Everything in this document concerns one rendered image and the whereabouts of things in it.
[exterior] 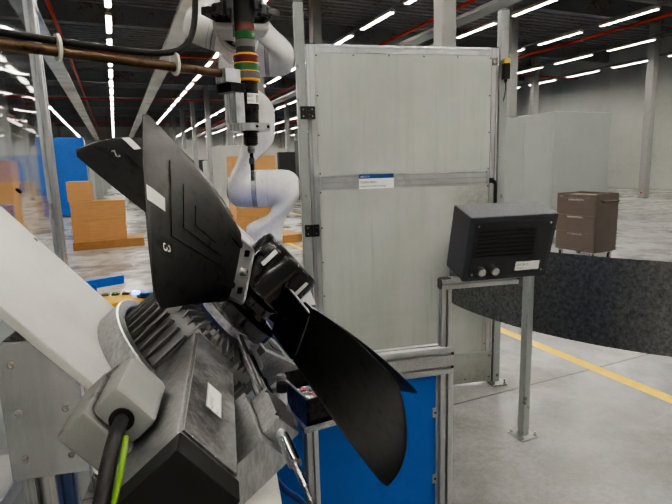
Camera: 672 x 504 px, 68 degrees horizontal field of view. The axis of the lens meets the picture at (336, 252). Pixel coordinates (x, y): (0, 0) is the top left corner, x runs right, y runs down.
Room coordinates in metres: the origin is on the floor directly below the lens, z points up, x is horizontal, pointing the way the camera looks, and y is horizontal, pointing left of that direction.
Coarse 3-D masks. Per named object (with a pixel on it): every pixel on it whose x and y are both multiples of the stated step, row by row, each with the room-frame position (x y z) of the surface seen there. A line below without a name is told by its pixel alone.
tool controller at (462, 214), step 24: (456, 216) 1.38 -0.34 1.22; (480, 216) 1.31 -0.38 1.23; (504, 216) 1.32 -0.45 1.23; (528, 216) 1.33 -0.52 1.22; (552, 216) 1.35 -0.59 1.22; (456, 240) 1.38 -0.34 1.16; (480, 240) 1.31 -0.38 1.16; (504, 240) 1.33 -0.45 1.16; (528, 240) 1.35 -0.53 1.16; (552, 240) 1.37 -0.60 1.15; (456, 264) 1.38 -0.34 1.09; (480, 264) 1.34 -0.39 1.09; (504, 264) 1.35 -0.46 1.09; (528, 264) 1.37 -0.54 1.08
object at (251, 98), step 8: (248, 80) 0.88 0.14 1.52; (248, 88) 0.88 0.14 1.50; (256, 88) 0.89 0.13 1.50; (248, 96) 0.88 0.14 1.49; (256, 96) 0.89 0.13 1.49; (248, 104) 0.88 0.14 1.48; (256, 104) 0.89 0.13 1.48; (248, 112) 0.88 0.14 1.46; (256, 112) 0.89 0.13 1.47; (248, 120) 0.88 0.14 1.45; (256, 120) 0.89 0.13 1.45; (248, 136) 0.88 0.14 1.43; (256, 136) 0.89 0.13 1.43; (248, 144) 0.89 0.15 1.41; (256, 144) 0.89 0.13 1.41
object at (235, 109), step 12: (228, 72) 0.85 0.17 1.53; (228, 84) 0.85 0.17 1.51; (240, 84) 0.86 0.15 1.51; (228, 96) 0.87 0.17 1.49; (240, 96) 0.87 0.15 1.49; (228, 108) 0.87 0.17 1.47; (240, 108) 0.86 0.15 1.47; (228, 120) 0.87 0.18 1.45; (240, 120) 0.86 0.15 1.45; (240, 132) 0.91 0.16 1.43
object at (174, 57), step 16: (192, 0) 0.82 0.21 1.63; (192, 16) 0.82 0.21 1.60; (0, 32) 0.63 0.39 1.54; (16, 32) 0.64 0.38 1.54; (192, 32) 0.82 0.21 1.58; (96, 48) 0.71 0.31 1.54; (112, 48) 0.72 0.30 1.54; (128, 48) 0.74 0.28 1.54; (176, 48) 0.80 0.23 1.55; (176, 64) 0.79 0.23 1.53
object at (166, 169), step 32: (160, 128) 0.59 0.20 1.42; (160, 160) 0.55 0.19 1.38; (160, 192) 0.53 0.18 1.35; (192, 192) 0.60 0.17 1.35; (160, 224) 0.51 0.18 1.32; (192, 224) 0.58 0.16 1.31; (224, 224) 0.66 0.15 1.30; (160, 256) 0.49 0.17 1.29; (192, 256) 0.57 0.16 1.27; (224, 256) 0.65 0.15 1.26; (160, 288) 0.47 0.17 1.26; (192, 288) 0.56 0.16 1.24; (224, 288) 0.65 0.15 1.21
